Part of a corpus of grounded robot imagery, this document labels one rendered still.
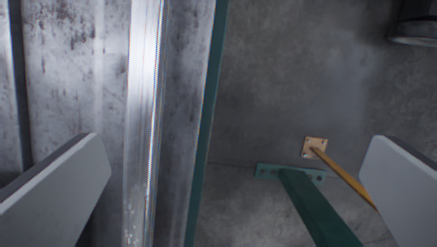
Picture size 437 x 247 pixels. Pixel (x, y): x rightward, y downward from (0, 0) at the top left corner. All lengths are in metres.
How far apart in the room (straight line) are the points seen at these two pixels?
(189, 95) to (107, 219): 0.13
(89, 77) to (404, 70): 1.14
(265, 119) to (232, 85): 0.20
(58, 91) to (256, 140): 0.86
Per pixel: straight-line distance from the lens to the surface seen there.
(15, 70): 0.21
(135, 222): 0.17
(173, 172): 0.20
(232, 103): 0.93
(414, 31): 1.00
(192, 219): 0.50
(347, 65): 1.06
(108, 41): 0.19
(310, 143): 1.06
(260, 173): 1.04
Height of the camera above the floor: 0.91
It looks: 74 degrees down
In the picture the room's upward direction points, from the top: 174 degrees clockwise
